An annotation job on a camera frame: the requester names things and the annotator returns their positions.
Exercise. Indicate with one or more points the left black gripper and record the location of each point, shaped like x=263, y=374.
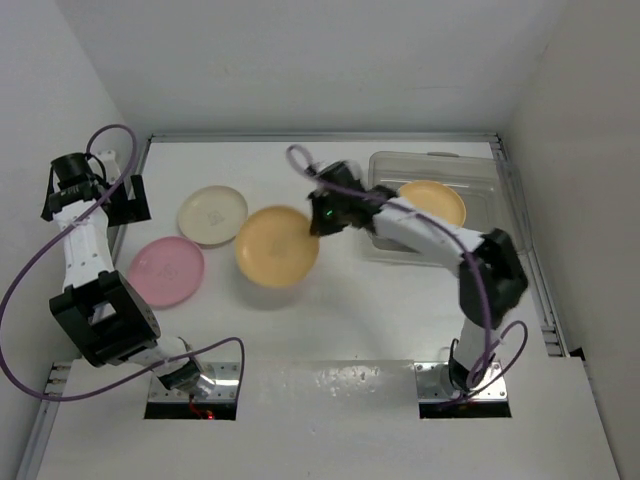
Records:
x=132, y=210

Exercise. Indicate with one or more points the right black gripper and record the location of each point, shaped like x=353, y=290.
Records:
x=320, y=225

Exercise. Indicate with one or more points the yellow plate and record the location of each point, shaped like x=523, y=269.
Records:
x=437, y=199
x=274, y=247

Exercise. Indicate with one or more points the cream plate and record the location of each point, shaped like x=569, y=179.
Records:
x=212, y=215

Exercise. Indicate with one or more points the pink plate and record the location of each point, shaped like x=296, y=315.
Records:
x=167, y=271

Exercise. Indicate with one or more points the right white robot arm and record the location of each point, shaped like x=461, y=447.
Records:
x=491, y=279

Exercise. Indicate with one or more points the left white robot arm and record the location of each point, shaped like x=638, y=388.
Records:
x=99, y=310

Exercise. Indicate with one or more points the clear plastic bin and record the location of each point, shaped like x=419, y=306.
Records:
x=483, y=184

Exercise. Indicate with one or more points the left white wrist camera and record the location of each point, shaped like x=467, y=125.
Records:
x=109, y=159

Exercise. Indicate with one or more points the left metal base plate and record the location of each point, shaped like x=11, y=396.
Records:
x=201, y=381

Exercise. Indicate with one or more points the metal base plate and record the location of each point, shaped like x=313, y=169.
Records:
x=435, y=387
x=201, y=381

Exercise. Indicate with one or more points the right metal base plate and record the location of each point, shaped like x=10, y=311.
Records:
x=435, y=387

